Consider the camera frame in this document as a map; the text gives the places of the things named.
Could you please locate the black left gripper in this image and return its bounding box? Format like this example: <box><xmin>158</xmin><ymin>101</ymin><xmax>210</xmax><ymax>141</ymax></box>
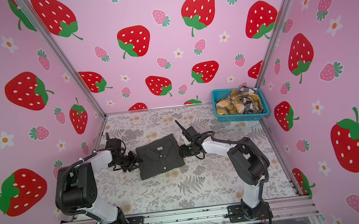
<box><xmin>113</xmin><ymin>149</ymin><xmax>145</xmax><ymax>173</ymax></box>

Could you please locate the aluminium right corner post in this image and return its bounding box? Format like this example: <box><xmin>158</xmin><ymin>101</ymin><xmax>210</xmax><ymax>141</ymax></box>
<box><xmin>255</xmin><ymin>0</ymin><xmax>293</xmax><ymax>88</ymax></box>

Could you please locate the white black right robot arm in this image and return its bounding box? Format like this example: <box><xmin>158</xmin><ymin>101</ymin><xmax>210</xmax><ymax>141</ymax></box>
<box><xmin>179</xmin><ymin>137</ymin><xmax>270</xmax><ymax>220</ymax></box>

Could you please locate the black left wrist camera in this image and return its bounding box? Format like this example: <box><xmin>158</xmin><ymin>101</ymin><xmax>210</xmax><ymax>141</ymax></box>
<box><xmin>105</xmin><ymin>138</ymin><xmax>127</xmax><ymax>157</ymax></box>

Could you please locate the grey white shirt in basket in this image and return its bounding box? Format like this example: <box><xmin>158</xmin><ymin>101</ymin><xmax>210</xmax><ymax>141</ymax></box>
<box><xmin>240</xmin><ymin>86</ymin><xmax>264</xmax><ymax>114</ymax></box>

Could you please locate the teal plastic basket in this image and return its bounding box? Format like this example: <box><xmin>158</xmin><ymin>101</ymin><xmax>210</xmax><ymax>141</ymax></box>
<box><xmin>211</xmin><ymin>86</ymin><xmax>270</xmax><ymax>122</ymax></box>

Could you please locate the dark grey pinstriped shirt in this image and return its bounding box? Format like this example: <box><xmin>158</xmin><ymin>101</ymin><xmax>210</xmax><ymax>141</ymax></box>
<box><xmin>136</xmin><ymin>134</ymin><xmax>185</xmax><ymax>180</ymax></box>

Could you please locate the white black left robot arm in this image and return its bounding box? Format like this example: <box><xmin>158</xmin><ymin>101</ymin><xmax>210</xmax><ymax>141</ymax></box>
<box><xmin>55</xmin><ymin>149</ymin><xmax>144</xmax><ymax>224</ymax></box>

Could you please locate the aluminium corner post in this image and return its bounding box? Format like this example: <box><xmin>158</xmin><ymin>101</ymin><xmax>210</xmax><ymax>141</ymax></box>
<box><xmin>255</xmin><ymin>0</ymin><xmax>293</xmax><ymax>88</ymax></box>
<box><xmin>11</xmin><ymin>0</ymin><xmax>107</xmax><ymax>127</ymax></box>

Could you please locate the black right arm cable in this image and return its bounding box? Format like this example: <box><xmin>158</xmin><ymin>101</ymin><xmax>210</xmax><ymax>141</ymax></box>
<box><xmin>174</xmin><ymin>110</ymin><xmax>275</xmax><ymax>224</ymax></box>

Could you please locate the aluminium left corner post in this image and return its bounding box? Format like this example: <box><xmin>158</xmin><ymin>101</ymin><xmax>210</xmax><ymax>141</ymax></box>
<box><xmin>11</xmin><ymin>0</ymin><xmax>107</xmax><ymax>127</ymax></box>

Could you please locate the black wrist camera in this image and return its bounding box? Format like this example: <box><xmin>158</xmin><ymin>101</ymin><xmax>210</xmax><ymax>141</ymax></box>
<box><xmin>105</xmin><ymin>138</ymin><xmax>127</xmax><ymax>157</ymax></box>
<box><xmin>182</xmin><ymin>126</ymin><xmax>202</xmax><ymax>142</ymax></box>

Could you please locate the yellow plaid shirt in basket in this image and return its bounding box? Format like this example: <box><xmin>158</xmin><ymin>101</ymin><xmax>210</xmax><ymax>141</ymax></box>
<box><xmin>214</xmin><ymin>86</ymin><xmax>264</xmax><ymax>117</ymax></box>

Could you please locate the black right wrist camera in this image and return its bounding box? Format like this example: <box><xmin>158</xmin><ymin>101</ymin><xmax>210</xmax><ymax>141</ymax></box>
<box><xmin>182</xmin><ymin>126</ymin><xmax>202</xmax><ymax>142</ymax></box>

